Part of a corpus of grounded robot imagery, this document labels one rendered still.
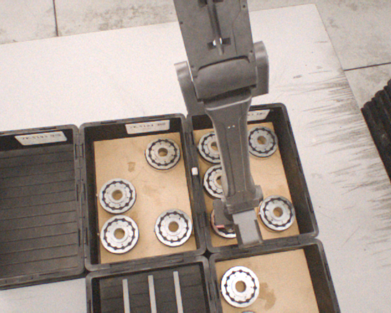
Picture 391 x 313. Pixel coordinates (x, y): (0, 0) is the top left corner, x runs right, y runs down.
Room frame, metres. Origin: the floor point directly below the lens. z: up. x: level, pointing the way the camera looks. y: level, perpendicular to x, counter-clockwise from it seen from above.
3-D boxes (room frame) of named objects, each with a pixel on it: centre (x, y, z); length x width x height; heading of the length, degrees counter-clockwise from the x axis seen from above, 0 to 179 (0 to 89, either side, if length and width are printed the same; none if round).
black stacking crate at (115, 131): (0.24, 0.13, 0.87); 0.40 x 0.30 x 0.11; 19
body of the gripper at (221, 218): (0.22, -0.12, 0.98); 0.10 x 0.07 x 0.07; 105
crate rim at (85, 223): (0.24, 0.13, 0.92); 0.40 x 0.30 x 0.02; 19
